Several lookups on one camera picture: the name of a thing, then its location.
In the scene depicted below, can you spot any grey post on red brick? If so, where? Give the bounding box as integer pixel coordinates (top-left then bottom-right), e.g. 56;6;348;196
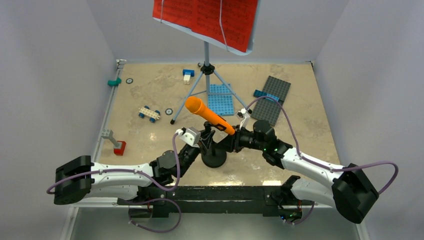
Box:
100;129;127;156

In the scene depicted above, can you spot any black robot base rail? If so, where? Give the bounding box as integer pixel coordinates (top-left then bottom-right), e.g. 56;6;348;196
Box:
117;185;312;223

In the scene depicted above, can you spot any toy brick car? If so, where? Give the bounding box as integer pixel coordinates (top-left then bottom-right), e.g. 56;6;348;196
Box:
138;105;161;123

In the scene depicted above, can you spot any aluminium left edge rail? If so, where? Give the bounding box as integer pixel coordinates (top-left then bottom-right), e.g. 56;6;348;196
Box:
91;59;128;163

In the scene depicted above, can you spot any red sheet music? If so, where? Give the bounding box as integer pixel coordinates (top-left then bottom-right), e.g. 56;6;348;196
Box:
152;0;261;56

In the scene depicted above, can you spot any blue building brick strip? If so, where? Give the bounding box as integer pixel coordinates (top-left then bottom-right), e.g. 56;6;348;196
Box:
253;89;280;102

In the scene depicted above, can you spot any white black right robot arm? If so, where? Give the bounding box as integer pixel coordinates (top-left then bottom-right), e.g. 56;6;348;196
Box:
216;120;380;224

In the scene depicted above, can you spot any teal curved block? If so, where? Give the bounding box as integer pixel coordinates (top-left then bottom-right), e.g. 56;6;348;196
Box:
107;77;122;87

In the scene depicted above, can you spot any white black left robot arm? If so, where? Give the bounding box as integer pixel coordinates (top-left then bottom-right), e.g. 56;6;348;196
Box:
47;140;210;205

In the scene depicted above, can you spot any blue and white brick stack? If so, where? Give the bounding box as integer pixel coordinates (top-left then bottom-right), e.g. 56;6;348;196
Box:
182;69;195;85

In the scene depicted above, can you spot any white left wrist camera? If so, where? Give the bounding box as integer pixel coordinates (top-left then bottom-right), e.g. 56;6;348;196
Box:
175;127;201;148

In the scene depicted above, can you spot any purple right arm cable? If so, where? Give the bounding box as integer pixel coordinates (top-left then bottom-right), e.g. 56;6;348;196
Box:
245;96;399;226

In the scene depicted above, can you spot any light blue building baseplate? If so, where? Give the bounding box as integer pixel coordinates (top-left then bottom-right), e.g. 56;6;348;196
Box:
207;84;235;116

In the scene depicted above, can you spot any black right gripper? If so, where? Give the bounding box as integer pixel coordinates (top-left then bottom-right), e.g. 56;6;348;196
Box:
215;124;266;153

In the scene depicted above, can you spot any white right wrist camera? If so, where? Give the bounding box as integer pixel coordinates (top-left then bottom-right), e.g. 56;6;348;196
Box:
235;108;251;130

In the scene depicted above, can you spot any orange toy microphone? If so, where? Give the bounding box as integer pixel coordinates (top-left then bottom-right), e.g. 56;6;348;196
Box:
184;96;236;136

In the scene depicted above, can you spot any grey building baseplate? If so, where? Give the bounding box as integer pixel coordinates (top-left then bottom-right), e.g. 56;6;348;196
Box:
250;75;291;126

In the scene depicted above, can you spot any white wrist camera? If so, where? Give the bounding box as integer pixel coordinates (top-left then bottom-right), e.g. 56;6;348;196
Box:
175;127;201;148
235;108;251;130

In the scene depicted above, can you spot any black microphone stand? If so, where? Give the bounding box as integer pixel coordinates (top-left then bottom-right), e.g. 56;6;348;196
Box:
199;121;227;169

